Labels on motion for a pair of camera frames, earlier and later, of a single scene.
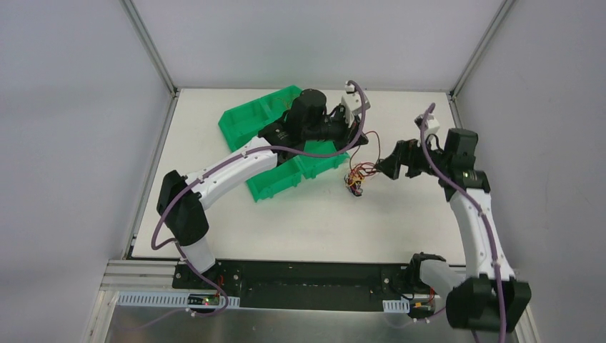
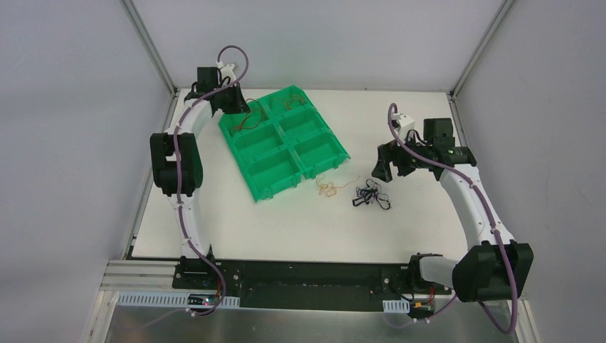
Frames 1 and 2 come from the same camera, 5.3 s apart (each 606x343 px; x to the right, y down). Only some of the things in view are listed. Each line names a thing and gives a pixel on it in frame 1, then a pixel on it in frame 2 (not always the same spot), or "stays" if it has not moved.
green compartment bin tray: x=316 y=158 stays
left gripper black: x=346 y=131 → x=232 y=100
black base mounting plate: x=329 y=285 stays
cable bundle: x=354 y=178 → x=371 y=193
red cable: x=364 y=169 → x=253 y=118
